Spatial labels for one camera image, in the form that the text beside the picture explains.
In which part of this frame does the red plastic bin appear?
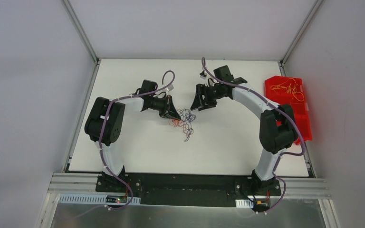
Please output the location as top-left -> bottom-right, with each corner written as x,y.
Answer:
264,76 -> 313,146

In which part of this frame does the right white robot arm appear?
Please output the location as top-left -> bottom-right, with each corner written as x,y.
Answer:
190,64 -> 300,195

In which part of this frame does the controller board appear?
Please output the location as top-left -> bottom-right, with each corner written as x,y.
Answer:
252,201 -> 270,212
106,195 -> 128,204

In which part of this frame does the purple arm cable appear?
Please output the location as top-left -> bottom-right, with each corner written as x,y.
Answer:
98,70 -> 175,212
201,57 -> 306,215

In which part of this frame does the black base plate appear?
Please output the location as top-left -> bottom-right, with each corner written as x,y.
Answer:
96,172 -> 282,207

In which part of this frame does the aluminium frame rail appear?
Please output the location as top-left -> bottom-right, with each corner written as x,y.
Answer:
48,173 -> 332,200

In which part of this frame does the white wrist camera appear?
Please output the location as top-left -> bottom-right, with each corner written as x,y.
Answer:
199,70 -> 208,85
165,85 -> 174,93

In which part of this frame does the left controller board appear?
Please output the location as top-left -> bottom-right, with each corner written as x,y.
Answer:
106,195 -> 128,204

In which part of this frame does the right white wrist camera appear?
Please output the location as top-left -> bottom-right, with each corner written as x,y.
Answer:
199,70 -> 208,85

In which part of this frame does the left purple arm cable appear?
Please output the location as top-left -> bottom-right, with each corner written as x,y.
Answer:
98,70 -> 175,212

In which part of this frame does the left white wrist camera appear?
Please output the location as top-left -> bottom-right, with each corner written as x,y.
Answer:
165,85 -> 174,93

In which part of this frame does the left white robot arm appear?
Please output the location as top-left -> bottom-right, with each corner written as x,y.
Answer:
84,80 -> 181,192

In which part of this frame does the right controller board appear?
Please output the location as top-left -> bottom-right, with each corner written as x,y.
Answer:
252,201 -> 270,212

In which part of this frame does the yellow cable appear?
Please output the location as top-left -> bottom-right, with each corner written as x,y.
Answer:
270,78 -> 305,102

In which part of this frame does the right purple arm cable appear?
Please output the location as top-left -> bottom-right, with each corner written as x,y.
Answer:
201,57 -> 306,215

